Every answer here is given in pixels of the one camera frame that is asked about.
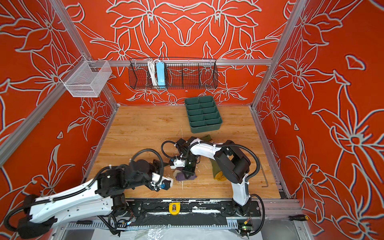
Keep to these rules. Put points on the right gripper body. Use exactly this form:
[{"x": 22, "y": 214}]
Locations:
[{"x": 188, "y": 164}]

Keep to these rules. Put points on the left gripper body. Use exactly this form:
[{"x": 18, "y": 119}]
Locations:
[{"x": 155, "y": 168}]

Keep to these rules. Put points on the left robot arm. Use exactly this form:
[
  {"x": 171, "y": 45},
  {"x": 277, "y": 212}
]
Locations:
[{"x": 101, "y": 196}]

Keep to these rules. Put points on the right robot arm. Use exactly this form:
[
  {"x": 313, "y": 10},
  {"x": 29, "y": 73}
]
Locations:
[{"x": 231, "y": 161}]

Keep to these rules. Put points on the green striped sock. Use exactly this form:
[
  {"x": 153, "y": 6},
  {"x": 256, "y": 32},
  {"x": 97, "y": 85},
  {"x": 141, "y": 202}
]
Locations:
[{"x": 217, "y": 172}]

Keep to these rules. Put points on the green compartment tray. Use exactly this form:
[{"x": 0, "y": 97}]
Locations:
[{"x": 203, "y": 114}]

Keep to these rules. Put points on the metal hex key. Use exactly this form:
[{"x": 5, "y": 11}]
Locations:
[{"x": 266, "y": 184}]

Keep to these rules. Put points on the light blue box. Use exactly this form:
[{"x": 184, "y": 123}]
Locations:
[{"x": 160, "y": 66}]

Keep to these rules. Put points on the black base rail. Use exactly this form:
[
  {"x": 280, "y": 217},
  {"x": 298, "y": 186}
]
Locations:
[{"x": 195, "y": 213}]

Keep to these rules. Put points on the black wire wall basket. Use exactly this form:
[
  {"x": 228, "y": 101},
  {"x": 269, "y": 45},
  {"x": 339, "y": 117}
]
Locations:
[{"x": 187, "y": 74}]

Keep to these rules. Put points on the clear plastic wall bin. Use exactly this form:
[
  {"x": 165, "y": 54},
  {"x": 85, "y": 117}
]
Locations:
[{"x": 87, "y": 78}]

